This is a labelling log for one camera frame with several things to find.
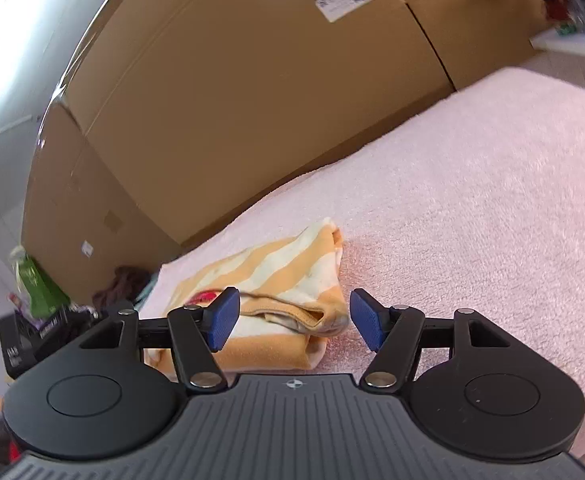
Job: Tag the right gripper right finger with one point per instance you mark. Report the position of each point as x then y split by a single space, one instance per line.
393 334

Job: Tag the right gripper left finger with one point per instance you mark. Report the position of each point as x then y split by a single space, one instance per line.
196 334

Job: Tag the orange white striped sweater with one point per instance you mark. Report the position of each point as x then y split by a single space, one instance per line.
291 301

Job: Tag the green shopping bag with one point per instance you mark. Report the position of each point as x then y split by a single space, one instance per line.
44 297

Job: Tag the dark brown garment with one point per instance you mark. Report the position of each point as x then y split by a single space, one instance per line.
127 284

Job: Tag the left cardboard box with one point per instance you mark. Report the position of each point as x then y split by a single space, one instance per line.
79 223

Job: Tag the pink terry towel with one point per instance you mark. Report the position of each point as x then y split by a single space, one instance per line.
477 203

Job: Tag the large centre cardboard box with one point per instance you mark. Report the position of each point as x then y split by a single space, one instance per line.
196 106

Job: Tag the right cardboard box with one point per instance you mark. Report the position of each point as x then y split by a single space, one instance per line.
473 38

